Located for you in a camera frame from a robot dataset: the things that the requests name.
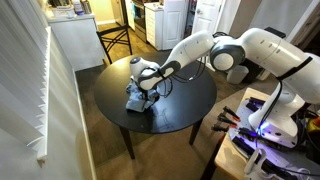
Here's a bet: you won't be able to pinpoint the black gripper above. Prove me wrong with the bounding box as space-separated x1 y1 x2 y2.
141 88 159 102

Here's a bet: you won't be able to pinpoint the blue knitted cloth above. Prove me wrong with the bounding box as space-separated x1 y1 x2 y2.
125 79 161 113

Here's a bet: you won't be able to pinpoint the round black table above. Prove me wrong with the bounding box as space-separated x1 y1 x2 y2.
93 50 218 160

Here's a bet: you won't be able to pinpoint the white tall kitchen cabinet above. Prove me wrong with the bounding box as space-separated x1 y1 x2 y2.
144 1 185 52

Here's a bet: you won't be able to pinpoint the kitchen oven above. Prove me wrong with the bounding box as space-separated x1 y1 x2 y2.
131 0 148 43

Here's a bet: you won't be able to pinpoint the black metal chair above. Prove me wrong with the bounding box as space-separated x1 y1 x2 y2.
96 23 133 65

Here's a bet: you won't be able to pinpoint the black bar clamp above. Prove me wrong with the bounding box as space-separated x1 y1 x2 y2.
210 124 231 134

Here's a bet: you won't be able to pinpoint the white kitchen counter cabinet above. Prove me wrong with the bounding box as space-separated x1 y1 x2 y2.
46 13 106 72

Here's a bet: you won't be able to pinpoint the white trash bin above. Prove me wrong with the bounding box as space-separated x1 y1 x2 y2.
226 64 250 85

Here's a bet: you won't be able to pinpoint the white door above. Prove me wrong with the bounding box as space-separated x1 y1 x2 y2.
191 0 224 36

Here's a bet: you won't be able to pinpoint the light wooden mounting table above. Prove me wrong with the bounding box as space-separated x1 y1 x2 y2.
199 87 320 180

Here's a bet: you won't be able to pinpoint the white blue container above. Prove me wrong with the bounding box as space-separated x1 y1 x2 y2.
71 0 84 16

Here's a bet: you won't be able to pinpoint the white vertical window blinds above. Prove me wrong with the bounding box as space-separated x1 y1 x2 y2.
0 0 51 162

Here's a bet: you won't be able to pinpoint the black clamp orange handle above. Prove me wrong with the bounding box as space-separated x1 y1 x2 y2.
217 113 239 130

